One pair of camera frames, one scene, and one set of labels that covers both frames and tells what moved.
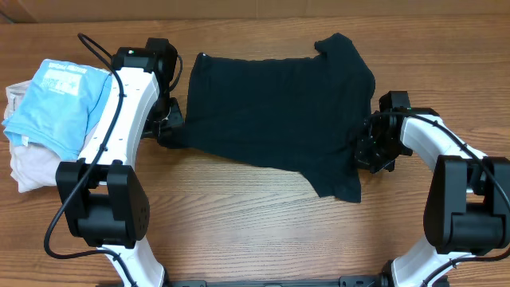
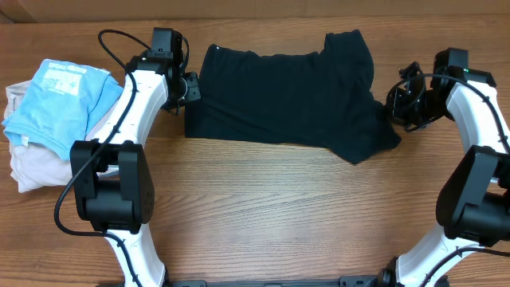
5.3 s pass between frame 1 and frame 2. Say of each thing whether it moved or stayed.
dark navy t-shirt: moved
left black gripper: moved
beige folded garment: stayed
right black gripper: moved
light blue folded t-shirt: stayed
